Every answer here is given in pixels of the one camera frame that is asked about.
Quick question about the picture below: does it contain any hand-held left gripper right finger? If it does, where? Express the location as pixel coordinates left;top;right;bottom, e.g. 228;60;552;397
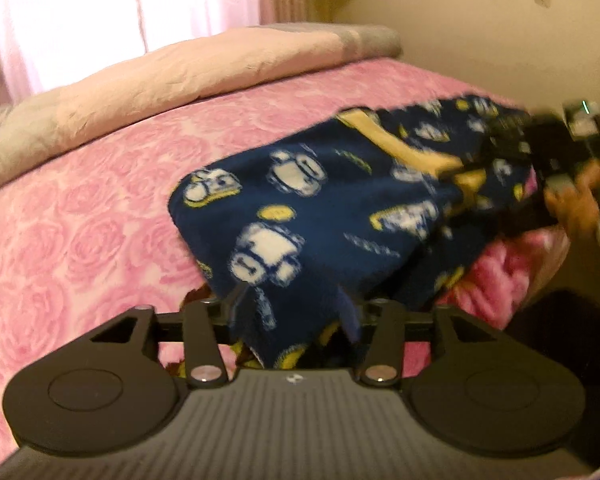
337;287;506;389

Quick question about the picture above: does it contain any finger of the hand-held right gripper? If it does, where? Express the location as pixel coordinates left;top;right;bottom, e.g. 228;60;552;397
480;110;533;162
440;160;557;233

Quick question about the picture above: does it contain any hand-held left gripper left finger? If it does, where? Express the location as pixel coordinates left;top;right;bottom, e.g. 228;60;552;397
87;282;251;390

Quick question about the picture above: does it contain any navy printed fleece pajama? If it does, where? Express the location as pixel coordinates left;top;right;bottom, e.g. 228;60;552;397
167;94;537;372

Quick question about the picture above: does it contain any person's right hand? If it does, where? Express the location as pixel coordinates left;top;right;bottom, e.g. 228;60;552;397
544;160;600;234

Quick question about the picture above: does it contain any pink rose blanket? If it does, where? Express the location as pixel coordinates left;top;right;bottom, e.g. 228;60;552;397
0;55;572;411

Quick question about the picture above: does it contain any pink sheer curtain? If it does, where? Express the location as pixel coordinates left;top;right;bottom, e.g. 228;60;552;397
0;0;267;107

